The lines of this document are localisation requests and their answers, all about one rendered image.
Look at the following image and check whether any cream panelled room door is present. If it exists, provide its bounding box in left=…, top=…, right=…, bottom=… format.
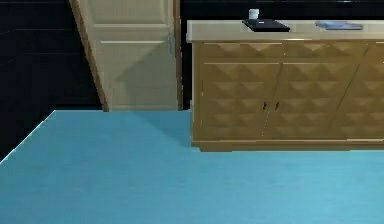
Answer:
left=69, top=0, right=184, bottom=112

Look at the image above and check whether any brown wooden sideboard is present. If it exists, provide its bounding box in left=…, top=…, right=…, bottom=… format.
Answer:
left=185, top=19, right=384, bottom=153

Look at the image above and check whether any black laptop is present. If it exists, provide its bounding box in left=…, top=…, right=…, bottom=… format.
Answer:
left=242, top=18, right=291, bottom=33

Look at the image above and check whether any blue book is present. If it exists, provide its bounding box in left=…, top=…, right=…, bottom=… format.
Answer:
left=315, top=20, right=364, bottom=31

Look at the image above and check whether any grey door handle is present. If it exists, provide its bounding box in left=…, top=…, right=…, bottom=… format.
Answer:
left=168, top=31, right=176, bottom=56

